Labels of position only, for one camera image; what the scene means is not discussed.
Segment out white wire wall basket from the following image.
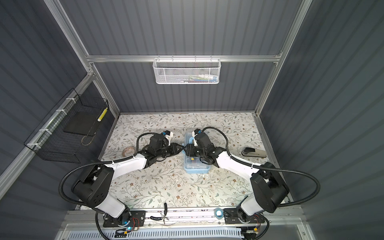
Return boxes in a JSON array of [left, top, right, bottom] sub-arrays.
[[153, 59, 222, 85]]

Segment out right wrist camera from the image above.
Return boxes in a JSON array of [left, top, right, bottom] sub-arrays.
[[192, 129, 202, 147]]

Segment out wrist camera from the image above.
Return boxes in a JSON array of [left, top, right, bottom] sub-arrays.
[[162, 131, 174, 146], [192, 129, 202, 147]]

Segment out blue tape roll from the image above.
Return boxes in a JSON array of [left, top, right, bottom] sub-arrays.
[[214, 208, 224, 220]]

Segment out beige black stapler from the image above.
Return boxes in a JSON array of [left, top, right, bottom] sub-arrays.
[[242, 147, 267, 158]]

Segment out brown tape roll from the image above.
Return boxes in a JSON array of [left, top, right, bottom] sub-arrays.
[[122, 146, 136, 158]]

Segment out yellow marker in basket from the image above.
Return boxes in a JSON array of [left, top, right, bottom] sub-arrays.
[[97, 107, 109, 122]]

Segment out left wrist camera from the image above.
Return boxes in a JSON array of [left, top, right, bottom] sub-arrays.
[[162, 131, 174, 146]]

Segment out black wire wall basket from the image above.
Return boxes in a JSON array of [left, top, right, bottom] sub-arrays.
[[24, 91, 109, 164]]

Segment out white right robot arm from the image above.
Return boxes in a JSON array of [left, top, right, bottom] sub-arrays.
[[185, 127, 321, 223]]

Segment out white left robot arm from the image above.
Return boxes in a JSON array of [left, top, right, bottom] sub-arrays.
[[58, 131, 185, 227]]

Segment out black handled pliers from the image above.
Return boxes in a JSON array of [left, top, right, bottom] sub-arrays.
[[150, 203, 168, 224]]

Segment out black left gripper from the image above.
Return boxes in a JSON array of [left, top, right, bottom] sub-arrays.
[[156, 142, 184, 160]]

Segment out light blue plastic tool box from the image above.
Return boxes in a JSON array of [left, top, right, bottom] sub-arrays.
[[184, 167, 211, 174]]

